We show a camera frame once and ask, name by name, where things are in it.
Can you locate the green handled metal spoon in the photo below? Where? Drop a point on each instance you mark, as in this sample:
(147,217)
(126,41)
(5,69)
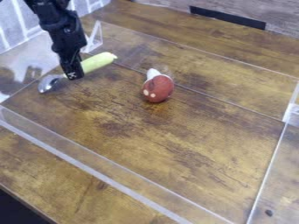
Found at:
(90,65)

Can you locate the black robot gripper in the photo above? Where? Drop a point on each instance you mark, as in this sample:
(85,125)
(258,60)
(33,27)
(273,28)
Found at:
(62,23)

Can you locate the clear acrylic front barrier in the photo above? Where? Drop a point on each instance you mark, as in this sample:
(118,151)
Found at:
(129,182)

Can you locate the black strip on table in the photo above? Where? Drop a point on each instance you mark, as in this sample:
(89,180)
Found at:
(229,18)

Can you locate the clear acrylic right barrier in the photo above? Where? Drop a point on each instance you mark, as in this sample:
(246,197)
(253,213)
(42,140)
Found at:
(277,203)

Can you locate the clear acrylic barrier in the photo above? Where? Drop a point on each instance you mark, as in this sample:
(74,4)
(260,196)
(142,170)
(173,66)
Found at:
(129,182)
(277,203)

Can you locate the red toy mushroom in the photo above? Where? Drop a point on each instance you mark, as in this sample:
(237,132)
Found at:
(158,87)

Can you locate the clear acrylic triangular bracket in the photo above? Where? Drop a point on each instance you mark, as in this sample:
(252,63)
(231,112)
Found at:
(94,39)

